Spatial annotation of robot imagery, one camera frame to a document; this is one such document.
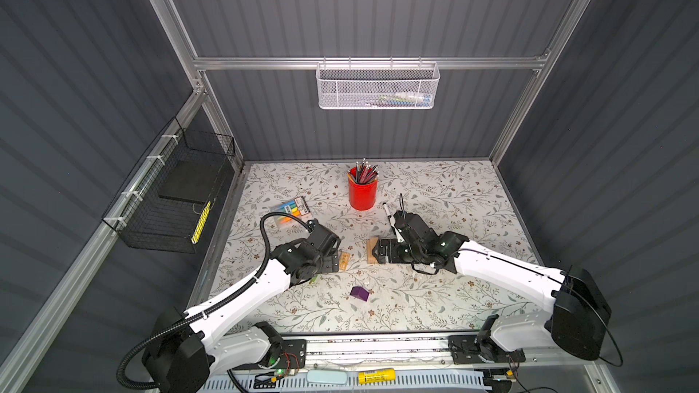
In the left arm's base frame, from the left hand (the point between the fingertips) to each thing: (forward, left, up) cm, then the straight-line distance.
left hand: (323, 258), depth 81 cm
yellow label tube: (-29, -13, -8) cm, 33 cm away
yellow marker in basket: (+3, +30, +18) cm, 35 cm away
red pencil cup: (+26, -14, +3) cm, 30 cm away
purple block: (-8, -11, -8) cm, 15 cm away
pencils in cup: (+31, -14, +4) cm, 34 cm away
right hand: (0, -19, +1) cm, 19 cm away
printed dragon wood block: (+3, -6, -9) cm, 12 cm away
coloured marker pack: (+26, +11, -9) cm, 29 cm away
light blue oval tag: (-29, -1, -7) cm, 30 cm away
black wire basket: (+9, +42, +18) cm, 46 cm away
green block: (-2, +4, -10) cm, 11 cm away
